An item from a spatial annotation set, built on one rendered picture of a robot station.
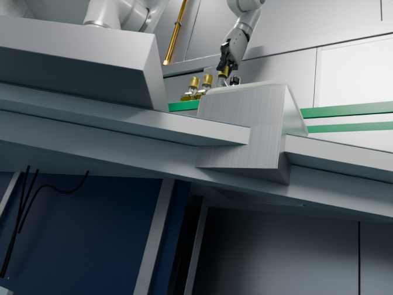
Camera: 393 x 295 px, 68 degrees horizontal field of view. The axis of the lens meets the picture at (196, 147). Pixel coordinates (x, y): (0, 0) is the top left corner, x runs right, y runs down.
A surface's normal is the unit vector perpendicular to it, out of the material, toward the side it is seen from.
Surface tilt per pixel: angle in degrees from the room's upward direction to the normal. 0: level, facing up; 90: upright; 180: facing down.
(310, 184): 90
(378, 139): 90
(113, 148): 90
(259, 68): 90
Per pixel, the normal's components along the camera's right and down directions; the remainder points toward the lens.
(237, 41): 0.72, 0.18
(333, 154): -0.01, -0.38
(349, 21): -0.47, -0.42
